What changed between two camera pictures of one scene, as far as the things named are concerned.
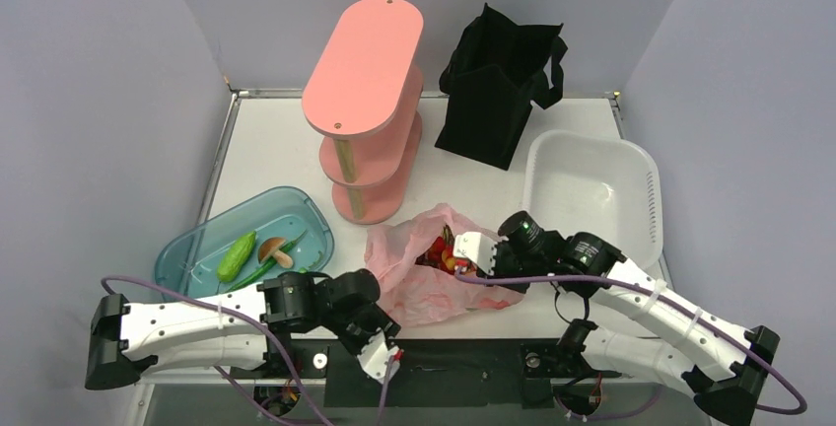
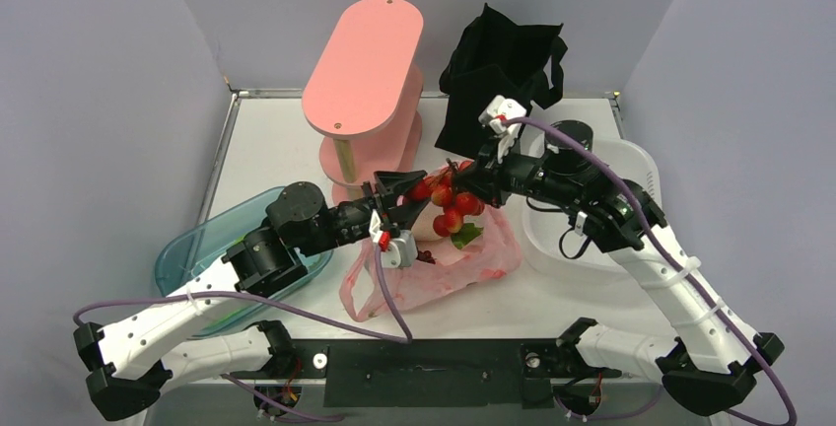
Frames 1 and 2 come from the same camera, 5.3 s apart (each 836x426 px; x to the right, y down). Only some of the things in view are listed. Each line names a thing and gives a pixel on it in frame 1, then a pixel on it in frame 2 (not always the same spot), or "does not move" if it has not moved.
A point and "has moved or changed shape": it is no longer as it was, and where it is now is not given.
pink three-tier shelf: x=365 y=92 does not move
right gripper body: x=510 y=265 to x=526 y=176
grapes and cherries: x=440 y=254 to x=440 y=187
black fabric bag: x=496 y=73 does not move
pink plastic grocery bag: x=412 y=294 has moved or changed shape
